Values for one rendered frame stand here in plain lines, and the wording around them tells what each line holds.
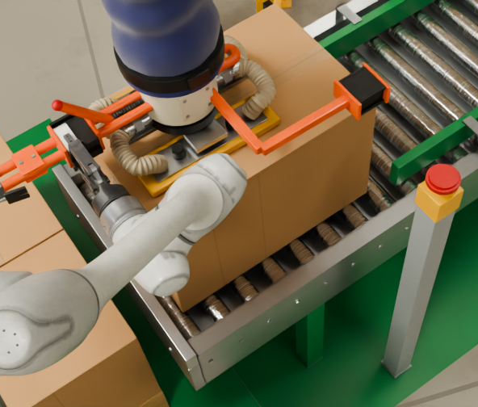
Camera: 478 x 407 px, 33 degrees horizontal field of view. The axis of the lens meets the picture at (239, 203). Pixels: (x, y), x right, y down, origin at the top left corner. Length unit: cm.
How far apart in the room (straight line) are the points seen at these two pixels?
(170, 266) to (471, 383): 136
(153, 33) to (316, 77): 54
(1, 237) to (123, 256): 110
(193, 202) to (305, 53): 73
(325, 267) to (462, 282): 79
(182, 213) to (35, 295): 43
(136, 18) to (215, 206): 37
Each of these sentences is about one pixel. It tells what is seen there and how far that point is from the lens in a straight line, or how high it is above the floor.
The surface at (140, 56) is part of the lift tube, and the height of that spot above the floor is 127.
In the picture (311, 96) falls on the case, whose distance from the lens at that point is 190.
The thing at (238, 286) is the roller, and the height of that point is 55.
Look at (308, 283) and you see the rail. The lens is 203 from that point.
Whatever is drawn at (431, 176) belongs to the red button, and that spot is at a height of 104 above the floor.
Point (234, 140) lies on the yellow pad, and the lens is 180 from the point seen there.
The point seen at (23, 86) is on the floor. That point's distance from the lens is 337.
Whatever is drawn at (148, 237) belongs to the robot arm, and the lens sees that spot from 127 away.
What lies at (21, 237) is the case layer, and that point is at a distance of 229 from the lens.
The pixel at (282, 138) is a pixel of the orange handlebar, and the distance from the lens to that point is 164.
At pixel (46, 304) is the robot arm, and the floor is 158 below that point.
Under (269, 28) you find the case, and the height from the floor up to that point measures 95.
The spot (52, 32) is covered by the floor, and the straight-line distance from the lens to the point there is 354.
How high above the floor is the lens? 241
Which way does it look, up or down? 58 degrees down
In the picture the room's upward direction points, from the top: 8 degrees counter-clockwise
